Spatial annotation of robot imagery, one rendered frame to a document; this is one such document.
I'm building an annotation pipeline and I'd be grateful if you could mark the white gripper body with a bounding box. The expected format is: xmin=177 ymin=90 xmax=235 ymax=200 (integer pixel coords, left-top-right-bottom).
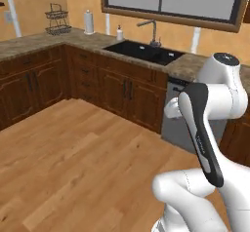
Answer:
xmin=163 ymin=97 xmax=184 ymax=120

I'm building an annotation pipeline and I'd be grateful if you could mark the grey dishwasher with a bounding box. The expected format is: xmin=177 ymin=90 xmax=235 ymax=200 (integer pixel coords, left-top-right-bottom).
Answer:
xmin=160 ymin=76 xmax=229 ymax=155

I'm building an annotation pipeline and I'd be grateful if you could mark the brown wooden cupboard run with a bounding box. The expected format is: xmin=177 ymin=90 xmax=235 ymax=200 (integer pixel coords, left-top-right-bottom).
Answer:
xmin=0 ymin=44 xmax=67 ymax=132
xmin=219 ymin=108 xmax=250 ymax=168
xmin=63 ymin=44 xmax=170 ymax=135

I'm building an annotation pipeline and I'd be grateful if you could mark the black kitchen sink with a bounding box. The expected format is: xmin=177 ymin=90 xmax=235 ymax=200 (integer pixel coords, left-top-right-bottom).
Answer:
xmin=103 ymin=39 xmax=187 ymax=67

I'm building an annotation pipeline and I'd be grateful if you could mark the grey sink tap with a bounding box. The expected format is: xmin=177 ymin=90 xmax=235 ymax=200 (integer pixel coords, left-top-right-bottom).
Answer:
xmin=136 ymin=19 xmax=162 ymax=48

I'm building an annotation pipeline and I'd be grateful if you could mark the white soap dispenser bottle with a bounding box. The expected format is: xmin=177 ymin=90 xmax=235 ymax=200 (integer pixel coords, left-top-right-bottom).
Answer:
xmin=115 ymin=24 xmax=125 ymax=42

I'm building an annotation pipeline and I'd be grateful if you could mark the brown framed window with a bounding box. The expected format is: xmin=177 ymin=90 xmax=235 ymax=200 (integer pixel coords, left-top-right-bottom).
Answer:
xmin=100 ymin=0 xmax=250 ymax=34

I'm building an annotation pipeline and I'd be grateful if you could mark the white paper towel roll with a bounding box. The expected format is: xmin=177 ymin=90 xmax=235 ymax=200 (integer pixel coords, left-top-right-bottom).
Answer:
xmin=83 ymin=9 xmax=96 ymax=36

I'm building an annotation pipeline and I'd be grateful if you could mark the black two-tier wire stand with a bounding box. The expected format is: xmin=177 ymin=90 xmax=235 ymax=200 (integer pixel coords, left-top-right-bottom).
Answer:
xmin=44 ymin=2 xmax=73 ymax=37

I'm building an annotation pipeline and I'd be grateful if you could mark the white wall socket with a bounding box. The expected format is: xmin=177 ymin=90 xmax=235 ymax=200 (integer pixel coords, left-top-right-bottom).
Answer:
xmin=4 ymin=11 xmax=14 ymax=24

